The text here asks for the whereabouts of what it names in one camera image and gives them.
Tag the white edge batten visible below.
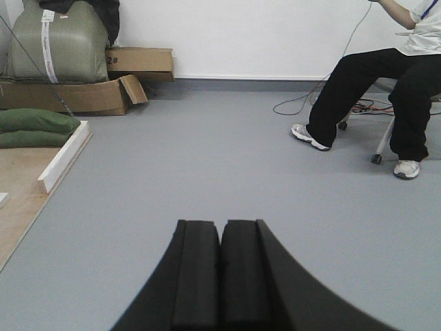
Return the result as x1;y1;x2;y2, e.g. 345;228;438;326
37;121;92;194

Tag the orange cable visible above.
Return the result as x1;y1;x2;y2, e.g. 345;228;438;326
308;91;397;117

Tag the cardboard box marked 2# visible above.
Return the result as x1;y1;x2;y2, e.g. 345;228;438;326
105;47;174;82

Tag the upper green sandbag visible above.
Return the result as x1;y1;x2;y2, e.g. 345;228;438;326
1;108;81;133

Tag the grey cable on floor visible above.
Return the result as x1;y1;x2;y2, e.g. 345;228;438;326
273;0;375;116

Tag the lower green sandbag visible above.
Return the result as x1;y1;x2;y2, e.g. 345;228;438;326
1;130;72;148

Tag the seated person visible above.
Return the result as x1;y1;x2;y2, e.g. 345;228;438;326
291;0;441;180

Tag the large grey-green woven sack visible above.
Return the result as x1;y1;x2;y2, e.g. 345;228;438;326
3;1;108;84

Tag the black jacket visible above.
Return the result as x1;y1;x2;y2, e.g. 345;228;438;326
39;0;120;46

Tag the green sandbag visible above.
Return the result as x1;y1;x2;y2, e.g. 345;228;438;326
1;108;81;133
1;130;72;148

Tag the open flat cardboard box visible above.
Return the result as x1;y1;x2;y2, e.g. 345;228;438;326
1;74;147;115

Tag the office chair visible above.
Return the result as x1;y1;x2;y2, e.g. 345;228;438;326
337;78;440;164

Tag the steel guy wire with turnbuckle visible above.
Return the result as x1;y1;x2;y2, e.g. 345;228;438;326
0;15;75;117

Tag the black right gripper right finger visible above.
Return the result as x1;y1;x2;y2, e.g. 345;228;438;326
220;219;392;330

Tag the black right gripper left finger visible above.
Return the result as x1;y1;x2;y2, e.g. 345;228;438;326
113;220;220;330

